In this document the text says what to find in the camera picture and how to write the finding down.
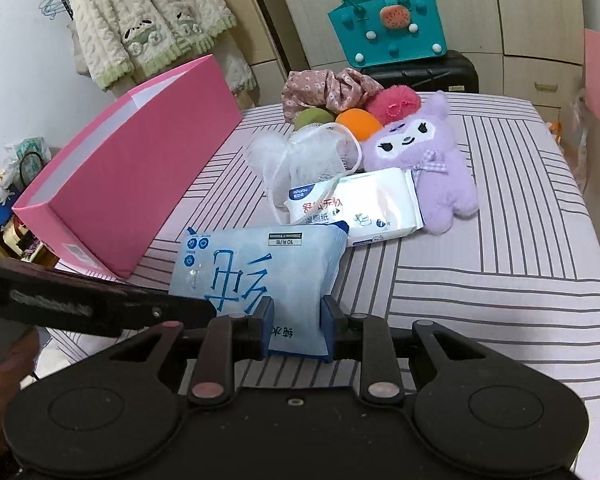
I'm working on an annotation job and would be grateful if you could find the pink cardboard box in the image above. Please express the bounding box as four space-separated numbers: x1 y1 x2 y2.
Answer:
11 54 245 281

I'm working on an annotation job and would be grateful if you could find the white wet wipes packet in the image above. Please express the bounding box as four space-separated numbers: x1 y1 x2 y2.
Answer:
283 167 426 247

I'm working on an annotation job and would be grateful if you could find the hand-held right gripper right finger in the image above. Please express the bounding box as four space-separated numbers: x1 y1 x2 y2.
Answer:
320 296 487 405

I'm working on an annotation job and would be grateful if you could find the person's left hand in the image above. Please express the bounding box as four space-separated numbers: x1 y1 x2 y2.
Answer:
0 332 42 453

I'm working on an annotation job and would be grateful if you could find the beige wardrobe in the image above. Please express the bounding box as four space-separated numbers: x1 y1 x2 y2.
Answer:
245 0 600 122

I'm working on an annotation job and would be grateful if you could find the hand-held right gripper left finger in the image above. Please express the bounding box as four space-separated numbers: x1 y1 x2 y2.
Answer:
107 296 276 408

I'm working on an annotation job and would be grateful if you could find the white mesh bath pouf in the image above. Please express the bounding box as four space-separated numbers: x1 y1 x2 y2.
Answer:
244 122 365 226

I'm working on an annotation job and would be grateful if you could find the green makeup sponge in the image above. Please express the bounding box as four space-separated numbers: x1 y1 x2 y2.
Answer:
293 106 337 133

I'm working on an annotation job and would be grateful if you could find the white plastic bag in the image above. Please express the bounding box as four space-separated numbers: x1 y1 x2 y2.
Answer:
4 137 54 182

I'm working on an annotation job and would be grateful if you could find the blue wet wipes packet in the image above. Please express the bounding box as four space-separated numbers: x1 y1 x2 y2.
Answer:
169 225 351 363

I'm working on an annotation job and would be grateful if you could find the pink fluffy puff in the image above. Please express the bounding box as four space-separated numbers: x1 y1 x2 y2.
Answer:
364 85 422 126

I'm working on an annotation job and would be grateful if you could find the teal felt tote bag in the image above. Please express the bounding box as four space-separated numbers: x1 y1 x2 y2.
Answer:
328 0 448 70

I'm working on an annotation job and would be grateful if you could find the striped sheet bed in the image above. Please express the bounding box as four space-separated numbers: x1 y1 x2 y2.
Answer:
30 91 600 411

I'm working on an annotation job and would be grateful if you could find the pink floral cloth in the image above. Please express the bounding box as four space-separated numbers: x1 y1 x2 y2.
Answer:
281 67 385 123

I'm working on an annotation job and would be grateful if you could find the purple plush toy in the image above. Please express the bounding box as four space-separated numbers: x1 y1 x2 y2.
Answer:
361 91 481 235

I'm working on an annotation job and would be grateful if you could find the orange makeup sponge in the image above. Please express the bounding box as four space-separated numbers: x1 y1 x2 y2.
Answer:
336 108 383 142

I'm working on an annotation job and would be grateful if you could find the cream fluffy jacket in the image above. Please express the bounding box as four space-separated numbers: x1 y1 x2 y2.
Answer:
60 0 238 92

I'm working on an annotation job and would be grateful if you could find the black suitcase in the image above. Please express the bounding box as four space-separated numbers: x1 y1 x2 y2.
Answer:
362 50 480 95

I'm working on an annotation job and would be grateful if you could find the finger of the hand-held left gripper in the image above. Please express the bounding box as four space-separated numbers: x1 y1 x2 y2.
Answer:
0 254 219 339

